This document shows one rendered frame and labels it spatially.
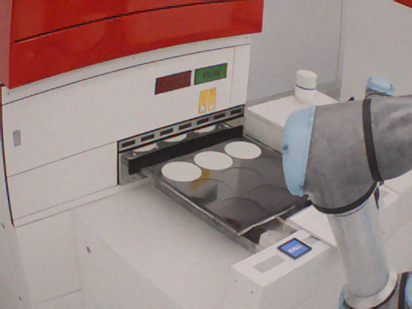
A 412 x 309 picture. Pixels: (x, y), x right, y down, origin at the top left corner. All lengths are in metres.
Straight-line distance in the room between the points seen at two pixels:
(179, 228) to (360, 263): 0.69
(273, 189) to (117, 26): 0.58
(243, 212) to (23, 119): 0.58
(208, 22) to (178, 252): 0.59
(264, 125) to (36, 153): 0.72
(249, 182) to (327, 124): 0.83
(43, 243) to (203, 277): 0.47
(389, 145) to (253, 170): 0.93
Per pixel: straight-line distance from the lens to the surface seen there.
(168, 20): 1.47
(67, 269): 1.67
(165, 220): 1.53
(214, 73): 1.69
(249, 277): 1.14
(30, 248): 1.56
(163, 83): 1.58
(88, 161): 1.53
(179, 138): 1.68
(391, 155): 0.74
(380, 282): 1.00
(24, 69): 1.27
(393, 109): 0.75
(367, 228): 0.88
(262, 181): 1.58
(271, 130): 1.77
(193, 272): 1.36
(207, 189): 1.52
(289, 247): 1.23
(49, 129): 1.42
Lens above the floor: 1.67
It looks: 27 degrees down
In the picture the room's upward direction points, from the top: 5 degrees clockwise
